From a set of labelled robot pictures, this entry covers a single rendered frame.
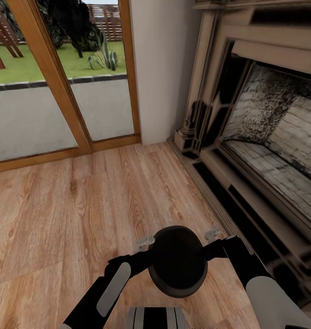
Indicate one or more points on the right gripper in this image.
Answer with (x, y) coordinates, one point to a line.
(209, 252)

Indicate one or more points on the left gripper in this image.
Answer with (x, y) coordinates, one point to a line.
(148, 258)

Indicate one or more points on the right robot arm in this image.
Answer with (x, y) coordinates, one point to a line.
(272, 306)

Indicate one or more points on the cauldron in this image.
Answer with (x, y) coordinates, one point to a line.
(179, 272)

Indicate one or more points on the wood fireplace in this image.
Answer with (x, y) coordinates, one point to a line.
(246, 137)

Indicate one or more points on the robot trunk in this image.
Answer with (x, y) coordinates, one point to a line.
(155, 318)

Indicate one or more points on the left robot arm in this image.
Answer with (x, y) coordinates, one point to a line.
(97, 304)

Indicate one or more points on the door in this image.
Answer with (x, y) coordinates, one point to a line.
(67, 80)

